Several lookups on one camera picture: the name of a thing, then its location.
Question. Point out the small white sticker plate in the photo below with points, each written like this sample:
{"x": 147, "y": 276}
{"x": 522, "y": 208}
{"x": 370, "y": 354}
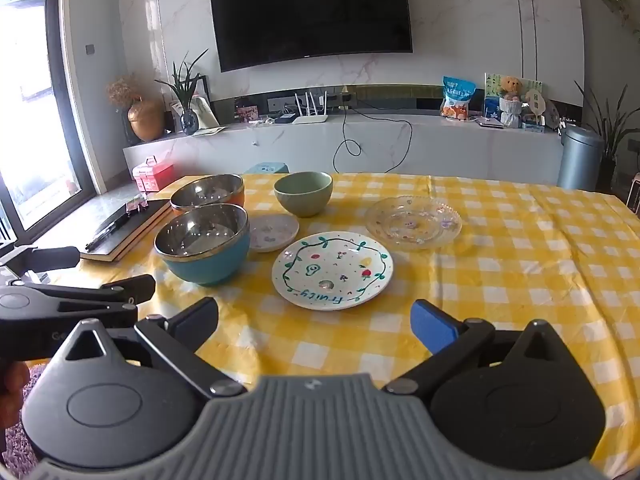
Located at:
{"x": 272, "y": 232}

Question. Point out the clear glass plate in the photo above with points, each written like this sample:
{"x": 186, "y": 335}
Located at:
{"x": 412, "y": 222}

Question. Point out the white router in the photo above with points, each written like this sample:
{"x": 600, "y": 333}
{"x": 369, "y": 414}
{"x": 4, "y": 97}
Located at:
{"x": 310, "y": 118}

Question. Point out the teddy bear bouquet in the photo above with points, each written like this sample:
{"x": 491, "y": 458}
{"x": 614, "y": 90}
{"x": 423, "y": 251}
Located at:
{"x": 511, "y": 100}

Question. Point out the blue stool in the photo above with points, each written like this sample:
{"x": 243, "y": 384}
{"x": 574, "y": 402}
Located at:
{"x": 265, "y": 167}

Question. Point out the white painted fruit plate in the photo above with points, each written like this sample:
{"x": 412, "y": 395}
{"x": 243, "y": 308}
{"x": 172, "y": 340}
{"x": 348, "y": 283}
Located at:
{"x": 332, "y": 270}

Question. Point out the green ceramic bowl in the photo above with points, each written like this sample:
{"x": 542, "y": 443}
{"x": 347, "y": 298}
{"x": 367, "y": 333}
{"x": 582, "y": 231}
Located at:
{"x": 302, "y": 197}

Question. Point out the red storage box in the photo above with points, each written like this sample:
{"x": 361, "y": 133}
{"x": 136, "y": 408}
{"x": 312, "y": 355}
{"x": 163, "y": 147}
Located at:
{"x": 152, "y": 175}

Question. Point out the pink binder clip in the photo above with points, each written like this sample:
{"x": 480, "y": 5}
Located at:
{"x": 136, "y": 206}

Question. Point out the gold vase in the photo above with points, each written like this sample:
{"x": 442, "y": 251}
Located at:
{"x": 146, "y": 122}

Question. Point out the black notebook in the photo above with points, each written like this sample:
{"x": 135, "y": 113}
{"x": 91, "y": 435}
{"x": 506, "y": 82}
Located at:
{"x": 130, "y": 225}

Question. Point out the grey trash bin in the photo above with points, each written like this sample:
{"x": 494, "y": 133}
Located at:
{"x": 579, "y": 160}

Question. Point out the yellow checked tablecloth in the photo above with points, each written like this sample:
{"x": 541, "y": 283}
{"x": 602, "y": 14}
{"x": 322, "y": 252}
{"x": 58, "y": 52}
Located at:
{"x": 525, "y": 270}

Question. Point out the sliding glass door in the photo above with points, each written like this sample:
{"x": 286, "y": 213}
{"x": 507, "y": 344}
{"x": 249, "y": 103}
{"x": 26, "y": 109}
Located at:
{"x": 60, "y": 85}

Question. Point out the dried flower bunch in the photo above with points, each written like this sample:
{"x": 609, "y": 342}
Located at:
{"x": 122, "y": 91}

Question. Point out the purple rug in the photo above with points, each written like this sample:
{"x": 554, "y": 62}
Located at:
{"x": 17, "y": 442}

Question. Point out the green picture board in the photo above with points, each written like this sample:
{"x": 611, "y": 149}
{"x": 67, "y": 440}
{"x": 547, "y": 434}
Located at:
{"x": 492, "y": 85}

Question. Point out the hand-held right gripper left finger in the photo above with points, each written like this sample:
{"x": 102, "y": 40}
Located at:
{"x": 200, "y": 317}

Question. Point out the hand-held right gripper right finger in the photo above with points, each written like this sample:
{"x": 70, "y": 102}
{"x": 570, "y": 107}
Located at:
{"x": 432, "y": 327}

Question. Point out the white marble television cabinet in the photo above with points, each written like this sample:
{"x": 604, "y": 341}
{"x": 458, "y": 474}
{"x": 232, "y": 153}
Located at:
{"x": 450, "y": 155}

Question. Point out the person's left hand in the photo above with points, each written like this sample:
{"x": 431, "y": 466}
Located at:
{"x": 11, "y": 380}

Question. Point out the stack of metal-rimmed bowls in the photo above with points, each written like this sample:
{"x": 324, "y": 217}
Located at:
{"x": 207, "y": 192}

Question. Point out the pink photo card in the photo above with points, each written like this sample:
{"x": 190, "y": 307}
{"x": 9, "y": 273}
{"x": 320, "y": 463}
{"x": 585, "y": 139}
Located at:
{"x": 247, "y": 113}

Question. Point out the blue snack bag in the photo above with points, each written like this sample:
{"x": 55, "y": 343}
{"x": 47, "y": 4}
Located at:
{"x": 457, "y": 97}

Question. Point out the potted long-leaf plant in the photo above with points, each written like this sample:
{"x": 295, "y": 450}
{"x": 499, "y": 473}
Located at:
{"x": 607, "y": 130}

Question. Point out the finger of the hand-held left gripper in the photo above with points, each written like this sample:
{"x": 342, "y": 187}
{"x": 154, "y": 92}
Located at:
{"x": 125, "y": 287}
{"x": 50, "y": 258}

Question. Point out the wall-mounted television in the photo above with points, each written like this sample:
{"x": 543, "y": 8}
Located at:
{"x": 310, "y": 10}

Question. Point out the green leafy plant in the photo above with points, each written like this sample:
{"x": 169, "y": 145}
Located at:
{"x": 182, "y": 85}

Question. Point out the black picture frame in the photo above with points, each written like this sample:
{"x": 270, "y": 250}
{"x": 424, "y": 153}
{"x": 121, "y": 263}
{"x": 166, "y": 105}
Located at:
{"x": 202, "y": 85}

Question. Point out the round white hand fan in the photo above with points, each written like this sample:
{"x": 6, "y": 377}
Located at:
{"x": 534, "y": 102}

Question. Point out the blue glass vase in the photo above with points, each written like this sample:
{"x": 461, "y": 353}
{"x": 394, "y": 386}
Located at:
{"x": 189, "y": 122}

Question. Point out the blue steel bowl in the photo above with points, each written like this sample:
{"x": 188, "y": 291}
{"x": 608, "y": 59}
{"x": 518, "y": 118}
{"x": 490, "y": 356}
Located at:
{"x": 205, "y": 260}

